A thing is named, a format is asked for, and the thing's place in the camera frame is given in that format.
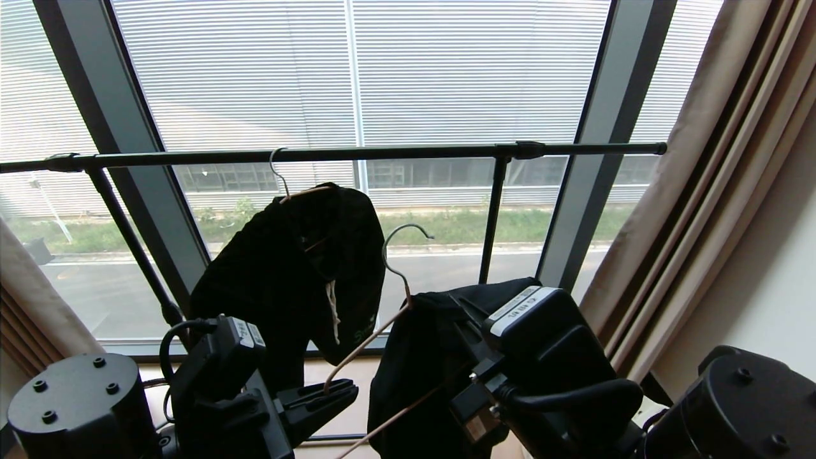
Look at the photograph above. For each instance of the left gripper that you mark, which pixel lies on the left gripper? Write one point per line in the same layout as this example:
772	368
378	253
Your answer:
242	427

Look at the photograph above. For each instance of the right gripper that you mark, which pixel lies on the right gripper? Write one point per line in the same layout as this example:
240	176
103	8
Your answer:
484	414

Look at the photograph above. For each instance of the black garment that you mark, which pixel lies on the black garment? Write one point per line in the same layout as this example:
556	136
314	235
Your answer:
414	357
268	287

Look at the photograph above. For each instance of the pink clothes hanger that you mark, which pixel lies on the pink clothes hanger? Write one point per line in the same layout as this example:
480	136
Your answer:
312	190
384	255

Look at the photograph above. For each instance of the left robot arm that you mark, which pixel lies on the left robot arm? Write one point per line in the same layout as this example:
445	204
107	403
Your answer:
83	408

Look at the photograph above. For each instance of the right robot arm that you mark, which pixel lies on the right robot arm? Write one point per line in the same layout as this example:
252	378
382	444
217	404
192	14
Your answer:
733	408

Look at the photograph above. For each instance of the black clothes rack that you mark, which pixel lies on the black clothes rack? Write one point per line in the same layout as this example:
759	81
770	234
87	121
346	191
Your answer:
382	153

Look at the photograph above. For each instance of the beige curtain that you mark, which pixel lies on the beige curtain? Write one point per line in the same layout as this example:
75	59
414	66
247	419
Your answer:
38	299
701	159

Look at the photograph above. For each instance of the window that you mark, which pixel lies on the window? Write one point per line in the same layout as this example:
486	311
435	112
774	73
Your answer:
612	83

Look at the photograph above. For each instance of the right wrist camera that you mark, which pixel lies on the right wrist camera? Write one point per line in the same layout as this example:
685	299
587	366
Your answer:
548	344

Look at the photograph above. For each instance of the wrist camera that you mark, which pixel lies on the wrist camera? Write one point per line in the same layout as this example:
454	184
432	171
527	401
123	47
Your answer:
548	344
217	363

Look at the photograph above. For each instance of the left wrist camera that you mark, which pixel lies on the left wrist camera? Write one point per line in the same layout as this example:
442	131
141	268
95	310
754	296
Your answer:
217	363

